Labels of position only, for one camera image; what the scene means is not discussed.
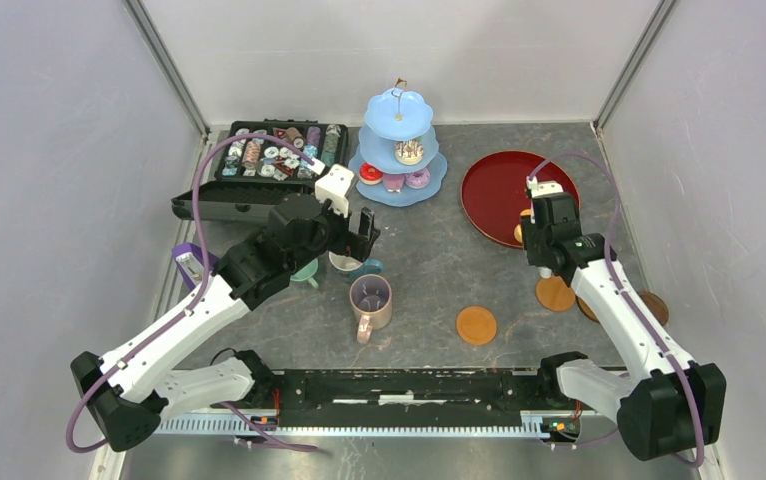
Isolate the pink mousse cake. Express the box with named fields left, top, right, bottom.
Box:
left=382, top=174, right=405, bottom=194

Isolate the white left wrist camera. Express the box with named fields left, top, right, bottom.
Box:
left=311, top=159, right=357, bottom=218

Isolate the round red serving tray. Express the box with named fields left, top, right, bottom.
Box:
left=461, top=151, right=544, bottom=250

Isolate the black poker chip case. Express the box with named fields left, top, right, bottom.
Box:
left=199, top=119, right=349, bottom=223

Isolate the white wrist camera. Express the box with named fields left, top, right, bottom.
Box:
left=526, top=176, right=564, bottom=199
left=311, top=159, right=357, bottom=218

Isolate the light orange wooden coaster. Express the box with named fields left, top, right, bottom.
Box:
left=455, top=306, right=497, bottom=346

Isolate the blue three-tier cake stand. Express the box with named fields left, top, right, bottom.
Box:
left=349, top=78, right=448, bottom=208

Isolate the purple sprinkled donut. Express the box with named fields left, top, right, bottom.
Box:
left=404, top=167, right=431, bottom=189

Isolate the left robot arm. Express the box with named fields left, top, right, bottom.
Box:
left=66, top=194, right=380, bottom=453

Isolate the dark brown wooden coaster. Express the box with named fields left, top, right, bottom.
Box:
left=637, top=290, right=669, bottom=326

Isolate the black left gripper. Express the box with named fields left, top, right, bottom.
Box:
left=288, top=195, right=379, bottom=274

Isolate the rose gold marble mug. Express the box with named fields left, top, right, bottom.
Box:
left=349, top=274, right=393, bottom=344

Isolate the tan wooden coaster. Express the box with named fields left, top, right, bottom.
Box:
left=535, top=276, right=577, bottom=312

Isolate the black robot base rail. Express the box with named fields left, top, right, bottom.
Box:
left=111, top=368, right=709, bottom=445

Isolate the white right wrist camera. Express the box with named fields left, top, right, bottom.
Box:
left=526, top=176, right=564, bottom=199

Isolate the red frosted donut cake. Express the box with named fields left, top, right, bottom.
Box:
left=359, top=162, right=385, bottom=186

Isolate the white chocolate drizzled donut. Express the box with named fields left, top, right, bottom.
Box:
left=394, top=138, right=425, bottom=165

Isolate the mint green cup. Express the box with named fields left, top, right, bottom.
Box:
left=290, top=258, right=319, bottom=289

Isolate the white mug blue handle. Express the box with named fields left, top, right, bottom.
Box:
left=328, top=252, right=384, bottom=282

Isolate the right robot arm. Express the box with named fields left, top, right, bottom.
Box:
left=520, top=192, right=727, bottom=461

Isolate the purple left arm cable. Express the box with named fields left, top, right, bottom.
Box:
left=64, top=132, right=318, bottom=454

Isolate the medium brown wooden coaster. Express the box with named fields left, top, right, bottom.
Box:
left=576, top=297, right=599, bottom=323

